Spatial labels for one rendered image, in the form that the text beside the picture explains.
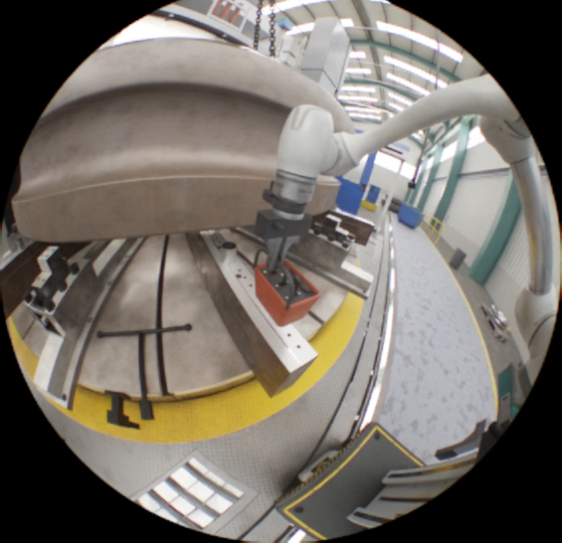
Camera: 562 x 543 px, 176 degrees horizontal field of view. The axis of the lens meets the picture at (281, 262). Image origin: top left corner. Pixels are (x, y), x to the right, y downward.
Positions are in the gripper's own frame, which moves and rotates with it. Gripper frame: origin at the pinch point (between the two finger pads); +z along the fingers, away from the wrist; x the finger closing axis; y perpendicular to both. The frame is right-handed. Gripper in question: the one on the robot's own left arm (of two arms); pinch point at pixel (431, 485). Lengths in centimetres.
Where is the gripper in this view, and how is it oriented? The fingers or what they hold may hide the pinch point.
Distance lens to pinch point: 39.3
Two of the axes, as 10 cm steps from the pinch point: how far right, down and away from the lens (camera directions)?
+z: -2.2, 8.1, 5.4
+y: -5.8, -5.5, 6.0
